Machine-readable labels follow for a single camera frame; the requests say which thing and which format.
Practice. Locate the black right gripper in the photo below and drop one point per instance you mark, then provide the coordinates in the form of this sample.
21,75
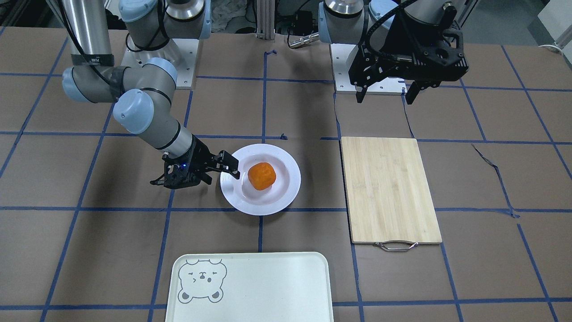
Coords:
199,157

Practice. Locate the bamboo cutting board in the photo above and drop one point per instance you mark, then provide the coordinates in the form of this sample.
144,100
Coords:
388,197

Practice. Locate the aluminium frame post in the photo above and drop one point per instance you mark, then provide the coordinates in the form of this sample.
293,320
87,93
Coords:
265,19

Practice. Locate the orange fruit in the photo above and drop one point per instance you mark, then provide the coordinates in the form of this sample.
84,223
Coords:
262,176

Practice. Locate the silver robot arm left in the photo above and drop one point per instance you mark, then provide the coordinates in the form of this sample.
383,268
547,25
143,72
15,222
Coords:
342,21

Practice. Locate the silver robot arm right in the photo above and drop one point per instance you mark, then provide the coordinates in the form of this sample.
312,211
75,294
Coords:
142,95

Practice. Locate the cream tray with bear print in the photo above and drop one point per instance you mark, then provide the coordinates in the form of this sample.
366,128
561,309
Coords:
291,286

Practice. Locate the white round plate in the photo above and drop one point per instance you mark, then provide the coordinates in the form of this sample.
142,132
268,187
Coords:
245,198

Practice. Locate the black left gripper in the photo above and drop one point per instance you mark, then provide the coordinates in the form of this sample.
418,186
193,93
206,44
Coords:
388,44

